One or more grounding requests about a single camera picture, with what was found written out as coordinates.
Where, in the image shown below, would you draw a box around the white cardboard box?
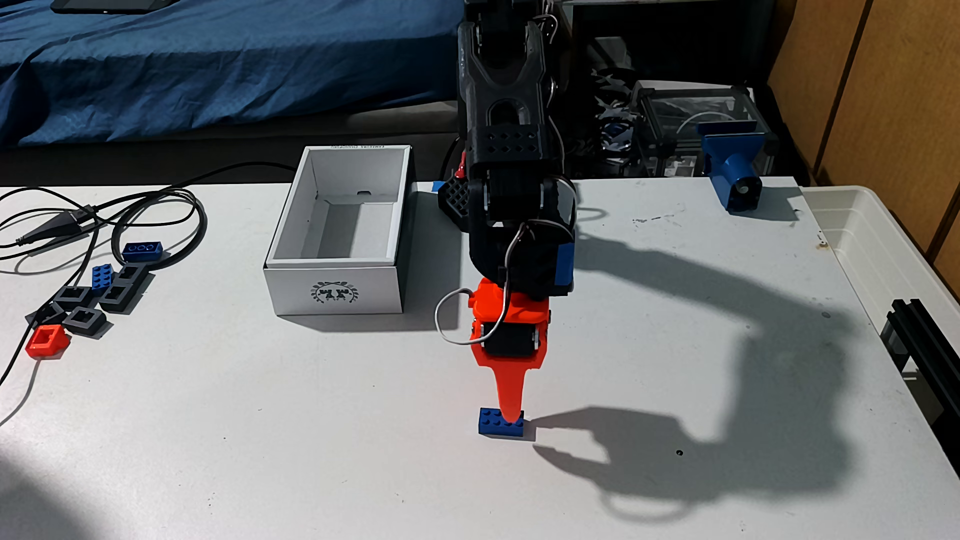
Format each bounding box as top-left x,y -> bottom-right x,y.
264,144 -> 416,317

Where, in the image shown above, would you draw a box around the small cooling fan part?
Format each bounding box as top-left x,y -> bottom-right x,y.
596,105 -> 639,155

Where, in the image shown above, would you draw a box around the clear acrylic case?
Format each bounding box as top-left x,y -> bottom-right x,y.
630,81 -> 774,180

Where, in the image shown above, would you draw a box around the white plastic bin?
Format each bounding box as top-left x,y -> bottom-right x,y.
798,185 -> 960,421

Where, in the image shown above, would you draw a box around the blue bed sheet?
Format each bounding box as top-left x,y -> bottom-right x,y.
0,0 -> 466,147

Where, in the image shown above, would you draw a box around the black aluminium extrusion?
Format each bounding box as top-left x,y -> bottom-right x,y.
881,298 -> 960,451

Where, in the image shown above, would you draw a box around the wooden cabinet doors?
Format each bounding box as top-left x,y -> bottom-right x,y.
765,0 -> 960,297

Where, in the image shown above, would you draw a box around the black power adapter plug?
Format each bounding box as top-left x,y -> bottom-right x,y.
16,204 -> 100,247

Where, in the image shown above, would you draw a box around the black flat tablet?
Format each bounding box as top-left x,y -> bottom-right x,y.
51,0 -> 181,16

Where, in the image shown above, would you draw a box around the blue printed mount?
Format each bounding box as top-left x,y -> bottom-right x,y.
697,121 -> 777,213

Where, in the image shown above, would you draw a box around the thick black coiled cable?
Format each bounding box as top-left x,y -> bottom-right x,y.
111,161 -> 297,273

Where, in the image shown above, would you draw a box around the brown bed frame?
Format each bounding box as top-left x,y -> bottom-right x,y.
0,101 -> 460,189

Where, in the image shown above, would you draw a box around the red square printed frame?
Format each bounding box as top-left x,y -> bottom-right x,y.
26,324 -> 72,360

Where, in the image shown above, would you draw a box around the thin black cable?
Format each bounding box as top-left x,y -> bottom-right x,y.
0,186 -> 102,391

